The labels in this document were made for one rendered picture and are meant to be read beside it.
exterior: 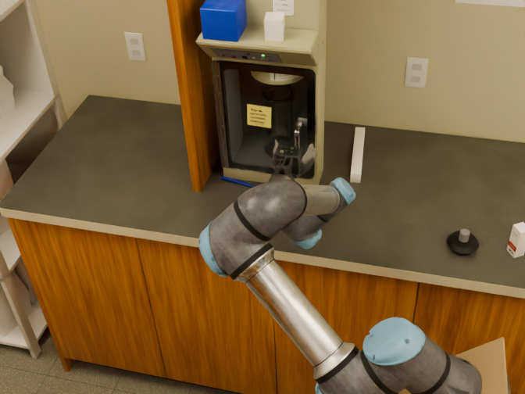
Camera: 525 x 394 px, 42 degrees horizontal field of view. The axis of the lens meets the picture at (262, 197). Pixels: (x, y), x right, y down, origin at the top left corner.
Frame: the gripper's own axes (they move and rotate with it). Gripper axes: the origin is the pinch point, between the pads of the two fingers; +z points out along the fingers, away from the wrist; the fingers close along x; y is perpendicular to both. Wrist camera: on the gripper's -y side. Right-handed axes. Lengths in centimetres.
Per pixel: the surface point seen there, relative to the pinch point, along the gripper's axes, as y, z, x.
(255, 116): 6.6, 4.4, 14.0
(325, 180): -20.3, 10.8, -7.1
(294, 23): 38.3, 5.5, 1.5
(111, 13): 14, 49, 80
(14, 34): 3, 48, 123
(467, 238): -15, -13, -53
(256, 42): 36.7, -4.4, 9.8
